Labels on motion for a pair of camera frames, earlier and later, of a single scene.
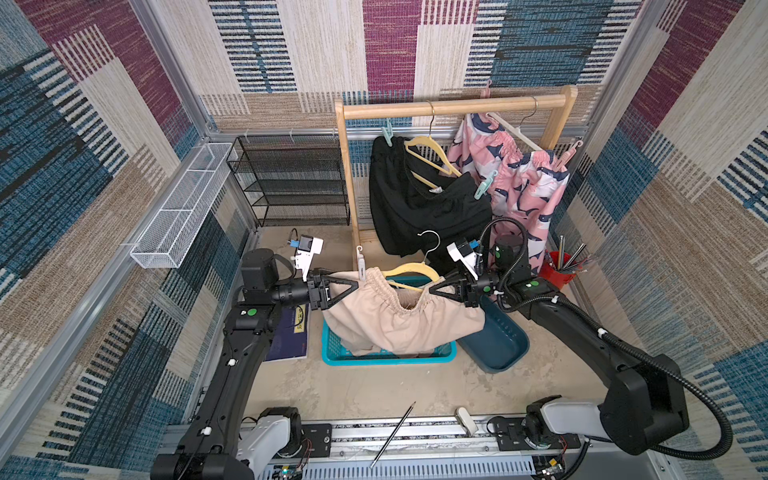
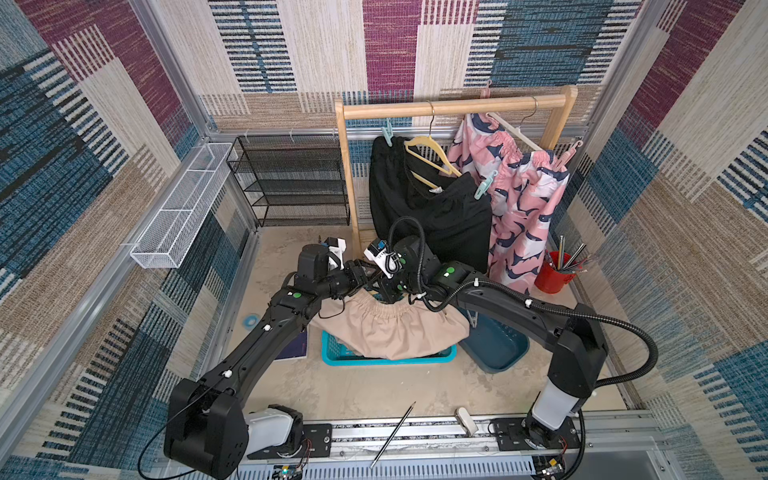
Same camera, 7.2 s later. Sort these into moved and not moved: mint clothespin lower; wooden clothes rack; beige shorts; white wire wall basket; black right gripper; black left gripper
Moved: black left gripper; black right gripper
Not moved: white wire wall basket; mint clothespin lower; wooden clothes rack; beige shorts
